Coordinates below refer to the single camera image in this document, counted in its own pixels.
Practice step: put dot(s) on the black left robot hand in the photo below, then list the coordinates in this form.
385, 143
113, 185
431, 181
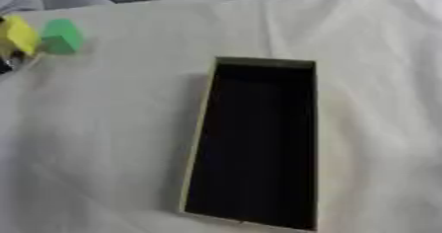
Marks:
6, 64

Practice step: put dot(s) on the yellow block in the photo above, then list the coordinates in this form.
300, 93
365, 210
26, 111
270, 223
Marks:
20, 33

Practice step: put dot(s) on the green block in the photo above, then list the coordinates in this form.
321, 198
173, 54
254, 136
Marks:
63, 36

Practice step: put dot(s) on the tan cardboard box black inside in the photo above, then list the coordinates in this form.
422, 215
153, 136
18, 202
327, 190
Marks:
259, 144

